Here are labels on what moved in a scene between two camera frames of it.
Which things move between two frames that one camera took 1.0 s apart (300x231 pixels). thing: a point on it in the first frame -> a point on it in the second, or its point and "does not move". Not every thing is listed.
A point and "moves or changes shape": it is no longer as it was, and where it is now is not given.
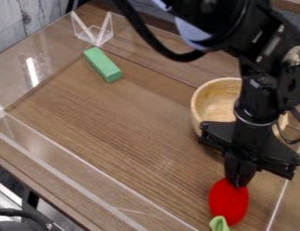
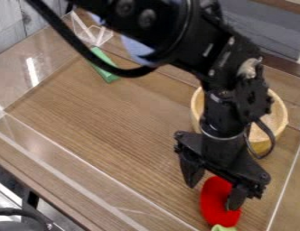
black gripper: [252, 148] -> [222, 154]
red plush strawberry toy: [229, 202] moves or changes shape
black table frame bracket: [30, 204] does not move
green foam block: [102, 63] does not move
